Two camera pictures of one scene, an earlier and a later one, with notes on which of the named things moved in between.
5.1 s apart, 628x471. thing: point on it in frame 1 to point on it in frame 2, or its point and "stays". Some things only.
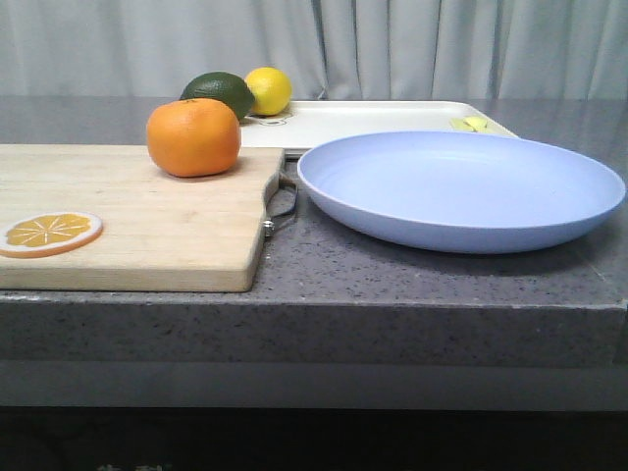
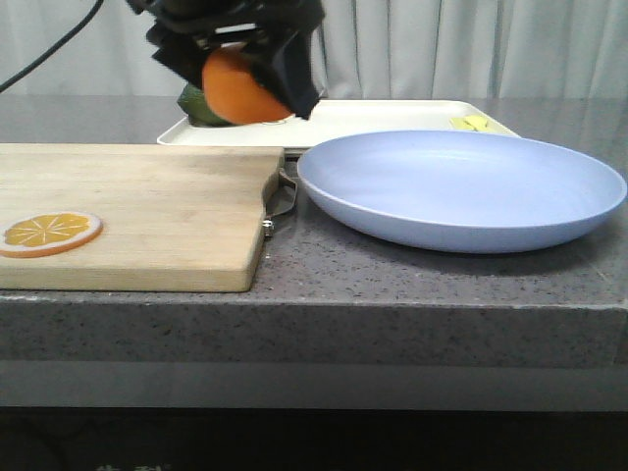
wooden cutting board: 160,233 stays
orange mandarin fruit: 196,137 to 235,91
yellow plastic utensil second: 475,123 stays
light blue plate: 452,192 stays
